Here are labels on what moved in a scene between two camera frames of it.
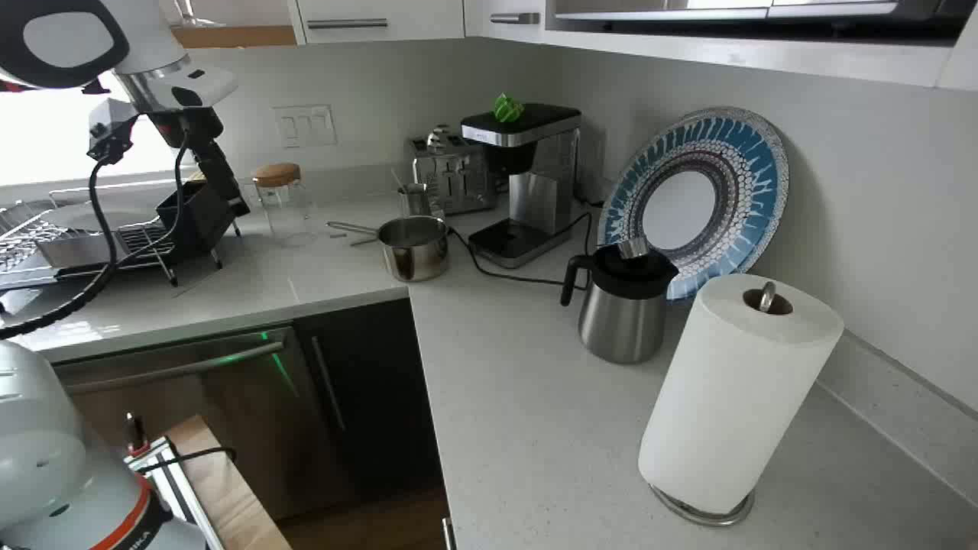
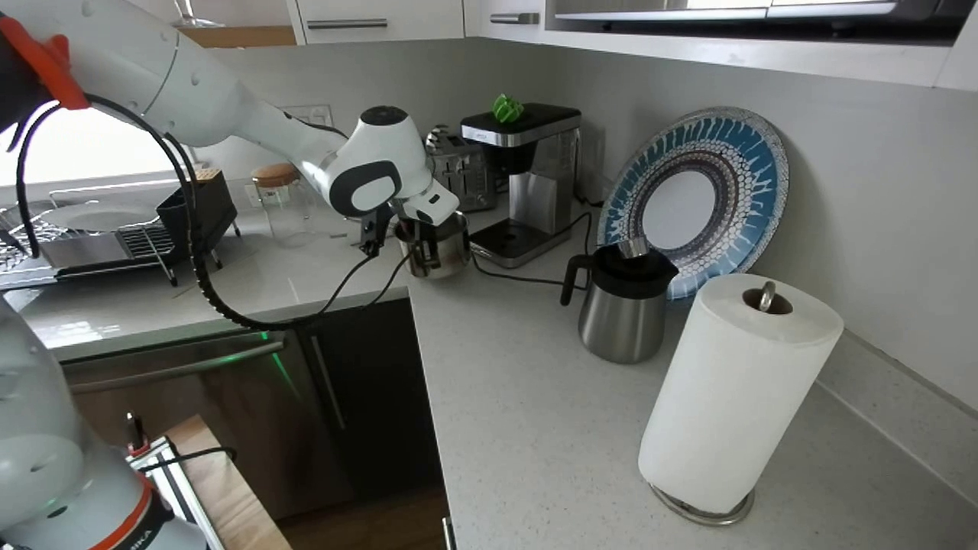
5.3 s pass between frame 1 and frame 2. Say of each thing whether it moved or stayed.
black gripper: moved
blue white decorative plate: stayed
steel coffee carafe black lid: stayed
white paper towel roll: stayed
